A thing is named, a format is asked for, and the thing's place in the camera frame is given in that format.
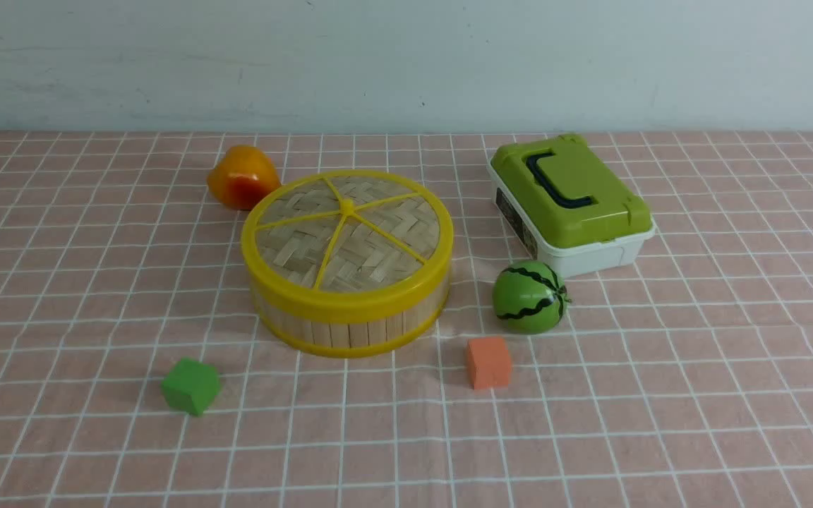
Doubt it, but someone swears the bamboo steamer basket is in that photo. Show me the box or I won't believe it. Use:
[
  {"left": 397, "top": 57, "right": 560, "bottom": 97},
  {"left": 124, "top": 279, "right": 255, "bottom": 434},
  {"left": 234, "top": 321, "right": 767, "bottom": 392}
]
[{"left": 251, "top": 270, "right": 452, "bottom": 359}]

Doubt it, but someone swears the green lidded storage box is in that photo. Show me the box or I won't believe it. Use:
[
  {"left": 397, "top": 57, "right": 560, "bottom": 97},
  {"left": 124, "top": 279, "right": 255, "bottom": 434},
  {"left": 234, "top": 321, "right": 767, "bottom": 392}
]
[{"left": 488, "top": 134, "right": 657, "bottom": 279}]

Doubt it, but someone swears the green foam cube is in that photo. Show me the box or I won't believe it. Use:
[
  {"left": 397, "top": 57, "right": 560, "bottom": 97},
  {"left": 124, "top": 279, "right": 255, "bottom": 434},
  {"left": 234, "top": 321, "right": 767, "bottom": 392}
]
[{"left": 160, "top": 357, "right": 222, "bottom": 417}]

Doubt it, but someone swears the green toy watermelon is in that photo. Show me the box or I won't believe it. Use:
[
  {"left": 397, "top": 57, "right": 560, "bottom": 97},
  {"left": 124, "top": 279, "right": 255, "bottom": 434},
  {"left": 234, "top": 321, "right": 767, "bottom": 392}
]
[{"left": 493, "top": 260, "right": 573, "bottom": 335}]

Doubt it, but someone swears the yellow woven steamer lid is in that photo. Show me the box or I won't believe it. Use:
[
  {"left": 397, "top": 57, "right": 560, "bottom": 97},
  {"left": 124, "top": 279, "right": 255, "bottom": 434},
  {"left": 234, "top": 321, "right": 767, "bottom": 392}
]
[{"left": 241, "top": 170, "right": 454, "bottom": 322}]

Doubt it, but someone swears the pink checkered tablecloth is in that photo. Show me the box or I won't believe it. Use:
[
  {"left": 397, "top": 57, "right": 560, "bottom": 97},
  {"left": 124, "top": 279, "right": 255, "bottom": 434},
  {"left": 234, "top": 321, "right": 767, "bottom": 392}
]
[{"left": 0, "top": 130, "right": 813, "bottom": 507}]

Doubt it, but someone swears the orange toy bell pepper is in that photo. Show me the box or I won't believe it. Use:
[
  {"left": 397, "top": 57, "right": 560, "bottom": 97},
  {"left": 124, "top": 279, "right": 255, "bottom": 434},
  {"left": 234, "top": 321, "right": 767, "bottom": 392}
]
[{"left": 207, "top": 145, "right": 281, "bottom": 211}]

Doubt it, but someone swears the orange foam cube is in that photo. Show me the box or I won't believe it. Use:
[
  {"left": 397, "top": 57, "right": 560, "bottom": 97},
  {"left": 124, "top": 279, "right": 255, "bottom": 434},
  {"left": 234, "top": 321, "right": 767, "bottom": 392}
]
[{"left": 466, "top": 337, "right": 513, "bottom": 390}]

